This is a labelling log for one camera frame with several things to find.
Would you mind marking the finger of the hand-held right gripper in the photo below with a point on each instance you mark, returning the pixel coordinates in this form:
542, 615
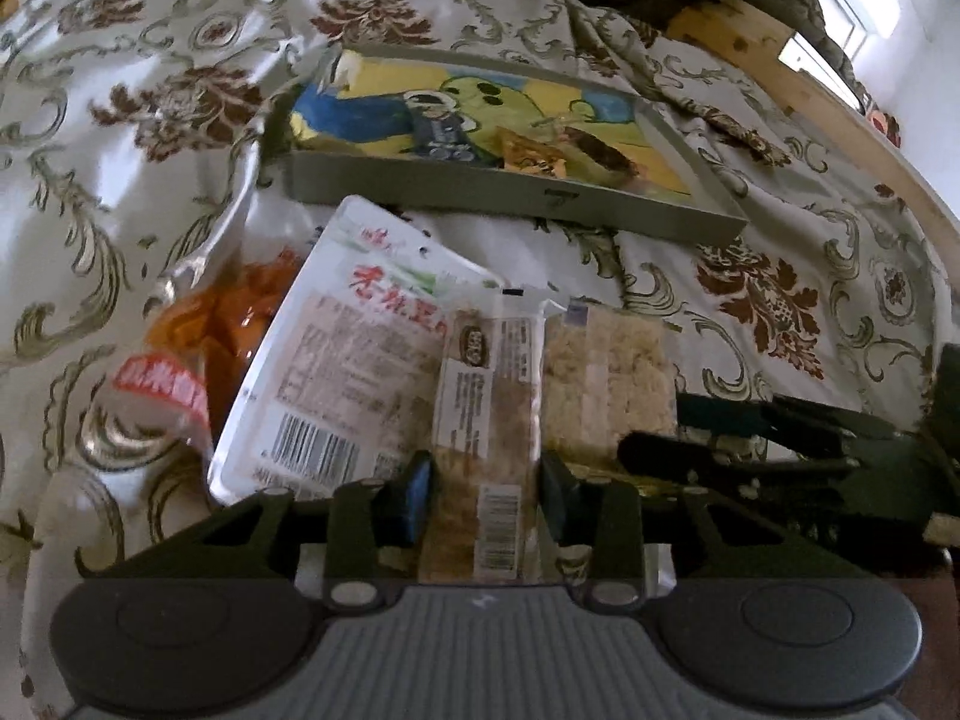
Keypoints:
765, 412
675, 454

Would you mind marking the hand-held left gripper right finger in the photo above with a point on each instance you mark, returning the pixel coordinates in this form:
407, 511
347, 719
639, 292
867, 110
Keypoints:
555, 491

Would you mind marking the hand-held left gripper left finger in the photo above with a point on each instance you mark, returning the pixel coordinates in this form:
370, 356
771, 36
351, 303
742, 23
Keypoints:
416, 495

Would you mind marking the clear floss cake packet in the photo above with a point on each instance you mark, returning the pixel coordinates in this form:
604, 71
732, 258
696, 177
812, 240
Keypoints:
480, 427

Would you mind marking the clear rice crisp packet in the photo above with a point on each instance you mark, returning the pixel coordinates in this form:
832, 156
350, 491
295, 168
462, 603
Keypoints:
600, 375

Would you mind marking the white snack packet red print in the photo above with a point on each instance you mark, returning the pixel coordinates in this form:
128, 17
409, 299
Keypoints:
337, 360

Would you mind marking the clear bag of orange snacks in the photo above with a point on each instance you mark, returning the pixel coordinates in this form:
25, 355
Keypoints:
217, 322

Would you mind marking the grey tray with cartoon picture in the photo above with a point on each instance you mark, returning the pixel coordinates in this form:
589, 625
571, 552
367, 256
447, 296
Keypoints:
487, 199

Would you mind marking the dark brown snack packet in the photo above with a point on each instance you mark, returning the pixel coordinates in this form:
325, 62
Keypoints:
600, 154

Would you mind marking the golden snack packet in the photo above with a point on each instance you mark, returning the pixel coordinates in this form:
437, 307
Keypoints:
529, 154

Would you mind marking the dark blue snack packet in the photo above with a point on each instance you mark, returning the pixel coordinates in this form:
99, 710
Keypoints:
439, 127

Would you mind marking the floral printed bedspread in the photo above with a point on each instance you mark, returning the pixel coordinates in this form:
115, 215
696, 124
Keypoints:
825, 202

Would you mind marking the red printed box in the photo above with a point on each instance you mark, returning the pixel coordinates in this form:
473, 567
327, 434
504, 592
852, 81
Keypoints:
886, 127

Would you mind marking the wooden bed frame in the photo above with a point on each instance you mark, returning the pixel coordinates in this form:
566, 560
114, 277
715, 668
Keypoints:
825, 90

